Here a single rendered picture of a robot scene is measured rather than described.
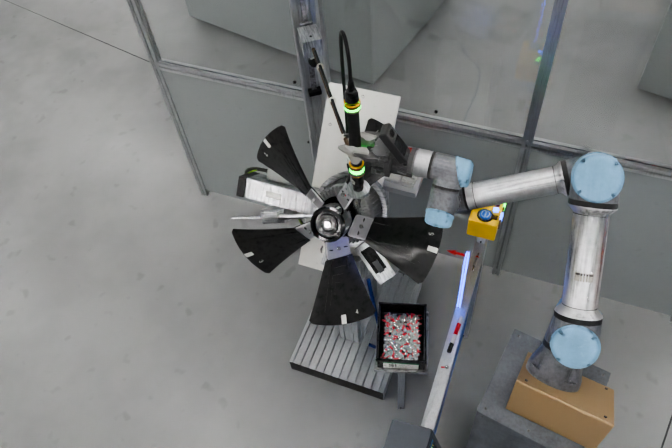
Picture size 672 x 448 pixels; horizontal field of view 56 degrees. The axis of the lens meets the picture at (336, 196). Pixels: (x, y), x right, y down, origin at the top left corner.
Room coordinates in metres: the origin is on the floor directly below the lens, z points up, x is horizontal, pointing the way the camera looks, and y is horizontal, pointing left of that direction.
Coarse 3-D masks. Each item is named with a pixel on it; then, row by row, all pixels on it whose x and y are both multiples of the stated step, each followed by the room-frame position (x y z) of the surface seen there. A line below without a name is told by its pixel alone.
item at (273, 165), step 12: (276, 132) 1.44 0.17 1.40; (264, 144) 1.46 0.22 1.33; (276, 144) 1.43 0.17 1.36; (288, 144) 1.40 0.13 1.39; (264, 156) 1.46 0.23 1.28; (276, 156) 1.42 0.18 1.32; (288, 156) 1.38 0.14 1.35; (276, 168) 1.42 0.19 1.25; (288, 168) 1.37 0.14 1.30; (300, 168) 1.34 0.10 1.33; (288, 180) 1.39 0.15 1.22; (300, 180) 1.33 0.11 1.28
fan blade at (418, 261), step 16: (384, 224) 1.18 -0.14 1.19; (400, 224) 1.17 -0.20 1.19; (416, 224) 1.16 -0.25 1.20; (368, 240) 1.13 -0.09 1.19; (384, 240) 1.12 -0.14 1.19; (400, 240) 1.11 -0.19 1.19; (416, 240) 1.11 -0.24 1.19; (432, 240) 1.10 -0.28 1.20; (384, 256) 1.07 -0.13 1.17; (400, 256) 1.06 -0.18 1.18; (416, 256) 1.06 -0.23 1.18; (432, 256) 1.05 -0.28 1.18; (416, 272) 1.01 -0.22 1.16
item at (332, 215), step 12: (324, 204) 1.30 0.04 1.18; (336, 204) 1.25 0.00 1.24; (312, 216) 1.22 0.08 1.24; (324, 216) 1.21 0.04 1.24; (336, 216) 1.20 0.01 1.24; (348, 216) 1.21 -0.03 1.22; (312, 228) 1.19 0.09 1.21; (324, 228) 1.18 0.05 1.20; (336, 228) 1.17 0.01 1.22; (348, 228) 1.18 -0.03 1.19; (324, 240) 1.15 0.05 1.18; (336, 240) 1.14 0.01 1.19
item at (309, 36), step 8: (304, 24) 1.84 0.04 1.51; (312, 24) 1.85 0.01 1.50; (304, 32) 1.81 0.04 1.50; (312, 32) 1.80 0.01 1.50; (304, 40) 1.76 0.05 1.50; (312, 40) 1.76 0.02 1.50; (320, 40) 1.76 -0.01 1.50; (304, 48) 1.75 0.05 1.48; (320, 48) 1.76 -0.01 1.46; (304, 56) 1.75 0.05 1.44; (312, 56) 1.76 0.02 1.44
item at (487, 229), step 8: (480, 208) 1.29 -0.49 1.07; (488, 208) 1.28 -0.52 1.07; (472, 216) 1.26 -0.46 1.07; (472, 224) 1.24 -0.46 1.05; (480, 224) 1.23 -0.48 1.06; (488, 224) 1.22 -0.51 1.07; (496, 224) 1.21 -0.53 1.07; (472, 232) 1.24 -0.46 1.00; (480, 232) 1.22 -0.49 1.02; (488, 232) 1.21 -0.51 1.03; (496, 232) 1.22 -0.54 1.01
